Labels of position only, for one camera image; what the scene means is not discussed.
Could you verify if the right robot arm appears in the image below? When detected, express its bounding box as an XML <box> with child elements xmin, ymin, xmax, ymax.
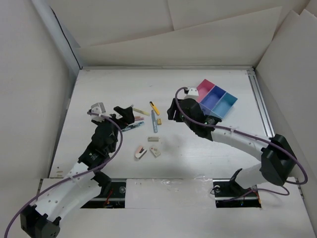
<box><xmin>167</xmin><ymin>99</ymin><xmax>297</xmax><ymax>200</ymax></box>

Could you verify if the grey eraser block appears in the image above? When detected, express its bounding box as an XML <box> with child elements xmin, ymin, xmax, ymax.
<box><xmin>148</xmin><ymin>136</ymin><xmax>159</xmax><ymax>142</ymax></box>

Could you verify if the yellow highlighter pen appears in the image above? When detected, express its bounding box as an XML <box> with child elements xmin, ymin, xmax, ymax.
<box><xmin>132</xmin><ymin>107</ymin><xmax>151</xmax><ymax>117</ymax></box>

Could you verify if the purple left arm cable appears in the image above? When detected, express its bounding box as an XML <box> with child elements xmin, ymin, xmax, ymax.
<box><xmin>4</xmin><ymin>111</ymin><xmax>123</xmax><ymax>238</ymax></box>

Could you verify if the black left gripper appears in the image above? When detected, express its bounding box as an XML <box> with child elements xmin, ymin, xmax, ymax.
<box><xmin>93</xmin><ymin>107</ymin><xmax>134</xmax><ymax>152</ymax></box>

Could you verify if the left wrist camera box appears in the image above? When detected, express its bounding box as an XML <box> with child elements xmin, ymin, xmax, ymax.
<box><xmin>89</xmin><ymin>102</ymin><xmax>106</xmax><ymax>122</ymax></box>

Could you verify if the aluminium rail right edge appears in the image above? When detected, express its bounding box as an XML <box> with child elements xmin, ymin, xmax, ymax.
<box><xmin>247</xmin><ymin>67</ymin><xmax>275</xmax><ymax>137</ymax></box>

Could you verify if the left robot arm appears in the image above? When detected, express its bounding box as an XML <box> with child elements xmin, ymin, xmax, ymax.
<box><xmin>20</xmin><ymin>106</ymin><xmax>135</xmax><ymax>238</ymax></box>

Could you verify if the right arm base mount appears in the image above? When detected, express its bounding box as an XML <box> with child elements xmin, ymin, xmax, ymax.
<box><xmin>210</xmin><ymin>169</ymin><xmax>262</xmax><ymax>208</ymax></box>

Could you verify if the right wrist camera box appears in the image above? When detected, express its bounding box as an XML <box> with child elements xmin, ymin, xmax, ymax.
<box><xmin>184</xmin><ymin>86</ymin><xmax>199</xmax><ymax>101</ymax></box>

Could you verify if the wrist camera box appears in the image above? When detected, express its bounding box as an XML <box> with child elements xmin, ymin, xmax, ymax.
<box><xmin>89</xmin><ymin>102</ymin><xmax>106</xmax><ymax>122</ymax></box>
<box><xmin>184</xmin><ymin>86</ymin><xmax>199</xmax><ymax>101</ymax></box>

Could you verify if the yellow black utility knife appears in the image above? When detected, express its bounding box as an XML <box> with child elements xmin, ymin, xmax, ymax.
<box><xmin>150</xmin><ymin>101</ymin><xmax>160</xmax><ymax>116</ymax></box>

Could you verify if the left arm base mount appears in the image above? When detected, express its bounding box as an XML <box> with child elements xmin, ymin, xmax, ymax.
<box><xmin>81</xmin><ymin>178</ymin><xmax>127</xmax><ymax>209</ymax></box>

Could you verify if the white printed eraser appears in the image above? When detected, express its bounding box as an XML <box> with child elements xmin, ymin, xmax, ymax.
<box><xmin>149</xmin><ymin>146</ymin><xmax>161</xmax><ymax>158</ymax></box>

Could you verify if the blue grey pen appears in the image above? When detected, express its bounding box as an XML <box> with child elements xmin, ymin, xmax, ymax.
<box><xmin>151</xmin><ymin>110</ymin><xmax>158</xmax><ymax>133</ymax></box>

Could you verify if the blue green pen pack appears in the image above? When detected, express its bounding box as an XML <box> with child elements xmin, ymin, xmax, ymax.
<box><xmin>122</xmin><ymin>121</ymin><xmax>145</xmax><ymax>132</ymax></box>

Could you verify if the pink blue three-compartment organizer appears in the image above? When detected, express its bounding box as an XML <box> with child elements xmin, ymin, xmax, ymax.
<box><xmin>196</xmin><ymin>79</ymin><xmax>238</xmax><ymax>120</ymax></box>

